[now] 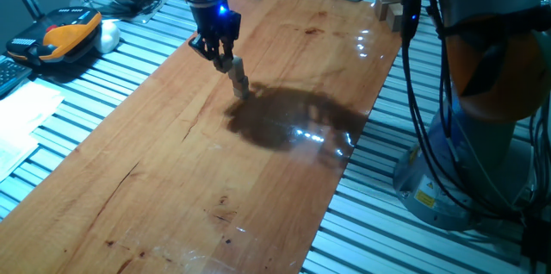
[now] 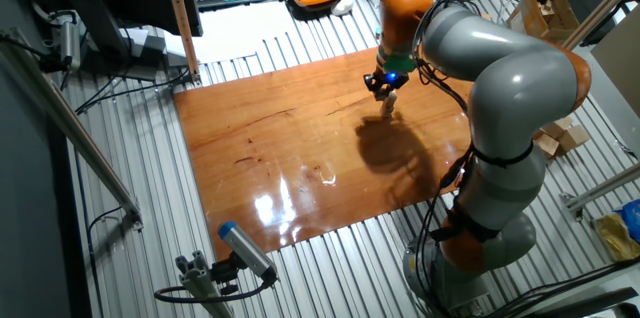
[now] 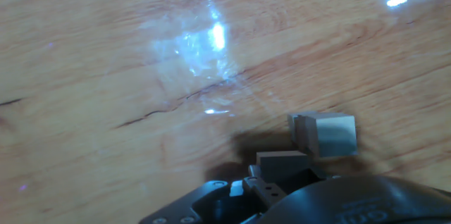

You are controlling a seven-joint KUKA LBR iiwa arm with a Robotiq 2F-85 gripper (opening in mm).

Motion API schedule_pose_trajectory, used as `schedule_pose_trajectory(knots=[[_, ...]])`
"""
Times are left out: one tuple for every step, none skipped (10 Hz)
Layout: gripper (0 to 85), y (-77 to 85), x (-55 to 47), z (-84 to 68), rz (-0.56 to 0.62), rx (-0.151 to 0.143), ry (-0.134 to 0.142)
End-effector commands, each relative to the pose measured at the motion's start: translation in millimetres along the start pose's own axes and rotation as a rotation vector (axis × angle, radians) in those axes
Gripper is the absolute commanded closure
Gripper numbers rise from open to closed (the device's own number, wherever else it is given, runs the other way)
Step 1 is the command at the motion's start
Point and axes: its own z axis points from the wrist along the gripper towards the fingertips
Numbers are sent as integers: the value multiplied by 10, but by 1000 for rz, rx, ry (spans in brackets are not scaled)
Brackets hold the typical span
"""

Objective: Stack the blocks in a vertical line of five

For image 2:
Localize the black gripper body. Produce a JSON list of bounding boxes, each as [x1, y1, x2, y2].
[[372, 70, 410, 90]]

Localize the white rounded object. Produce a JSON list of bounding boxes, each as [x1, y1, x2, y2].
[[330, 0, 355, 17]]

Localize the glossy wooden board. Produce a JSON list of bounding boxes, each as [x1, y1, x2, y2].
[[173, 45, 474, 261]]

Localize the white paper sheets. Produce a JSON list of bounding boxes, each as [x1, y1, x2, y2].
[[164, 0, 301, 64]]

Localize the brown cardboard box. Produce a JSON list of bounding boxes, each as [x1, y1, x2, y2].
[[506, 0, 581, 42]]

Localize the large wooden cube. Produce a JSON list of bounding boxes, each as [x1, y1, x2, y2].
[[555, 124, 591, 155], [534, 130, 561, 161], [542, 116, 575, 140]]

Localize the grey flat box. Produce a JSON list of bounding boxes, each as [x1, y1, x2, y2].
[[119, 27, 189, 82]]

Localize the brown flat panel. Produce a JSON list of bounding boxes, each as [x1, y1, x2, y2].
[[589, 17, 640, 119]]

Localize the short aluminium profile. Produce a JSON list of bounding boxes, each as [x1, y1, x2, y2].
[[174, 250, 234, 318]]

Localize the yellow plastic bag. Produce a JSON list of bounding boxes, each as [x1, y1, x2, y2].
[[592, 212, 640, 263]]

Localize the blue plastic bag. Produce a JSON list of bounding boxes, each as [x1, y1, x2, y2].
[[615, 198, 640, 244]]

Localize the black monitor stand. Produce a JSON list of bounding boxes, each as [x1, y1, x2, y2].
[[64, 0, 131, 62]]

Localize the black flat bar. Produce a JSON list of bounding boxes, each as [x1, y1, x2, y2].
[[519, 285, 640, 318]]

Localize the long aluminium beam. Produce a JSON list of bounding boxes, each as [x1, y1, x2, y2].
[[0, 27, 145, 232]]

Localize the green camera mount bracket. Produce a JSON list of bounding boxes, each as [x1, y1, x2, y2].
[[374, 26, 419, 74]]

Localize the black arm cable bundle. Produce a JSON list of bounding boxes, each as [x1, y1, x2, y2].
[[410, 0, 484, 318]]

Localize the brown frame post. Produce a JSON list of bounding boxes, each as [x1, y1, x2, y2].
[[160, 0, 203, 87]]

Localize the silver camera with blue cap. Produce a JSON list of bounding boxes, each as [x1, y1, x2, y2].
[[217, 220, 279, 284]]

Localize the aluminium frame post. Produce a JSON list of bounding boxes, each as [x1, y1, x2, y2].
[[563, 0, 640, 49]]

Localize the black desk cables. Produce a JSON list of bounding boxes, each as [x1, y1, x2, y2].
[[74, 65, 191, 117]]

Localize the aluminium frame beam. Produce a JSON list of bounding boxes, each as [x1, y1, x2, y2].
[[558, 160, 640, 222]]

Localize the black camera clamp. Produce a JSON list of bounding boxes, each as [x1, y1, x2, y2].
[[209, 252, 241, 297]]

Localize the black floor cables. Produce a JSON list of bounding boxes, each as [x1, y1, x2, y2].
[[479, 257, 640, 318]]

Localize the black camera cable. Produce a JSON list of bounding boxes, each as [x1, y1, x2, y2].
[[153, 277, 274, 305]]

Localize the silver cylindrical camera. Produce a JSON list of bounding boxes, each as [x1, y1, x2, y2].
[[58, 20, 83, 73]]

